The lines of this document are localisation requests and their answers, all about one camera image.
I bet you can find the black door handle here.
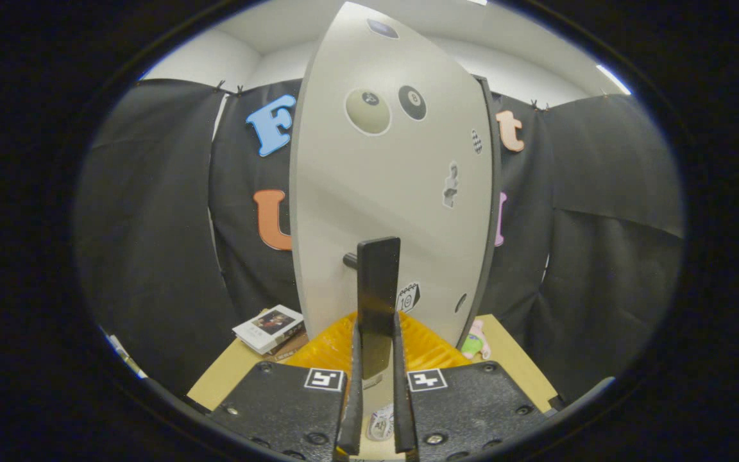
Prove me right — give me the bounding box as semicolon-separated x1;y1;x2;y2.
343;236;402;381

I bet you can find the grey shoe cabinet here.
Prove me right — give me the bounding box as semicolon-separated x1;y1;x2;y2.
459;74;504;347

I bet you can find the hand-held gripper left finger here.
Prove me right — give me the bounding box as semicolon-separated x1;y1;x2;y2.
206;311;365;462

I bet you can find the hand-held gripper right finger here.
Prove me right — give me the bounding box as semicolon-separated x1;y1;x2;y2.
392;311;550;462

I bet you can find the black backdrop cloth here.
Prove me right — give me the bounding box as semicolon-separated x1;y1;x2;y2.
74;78;686;405

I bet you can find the white canvas shoe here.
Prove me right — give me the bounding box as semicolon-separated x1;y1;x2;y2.
365;404;397;443

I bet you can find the green and pink plush toy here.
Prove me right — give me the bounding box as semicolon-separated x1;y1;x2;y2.
461;319;492;360

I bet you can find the white book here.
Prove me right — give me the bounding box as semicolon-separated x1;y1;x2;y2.
232;305;306;355

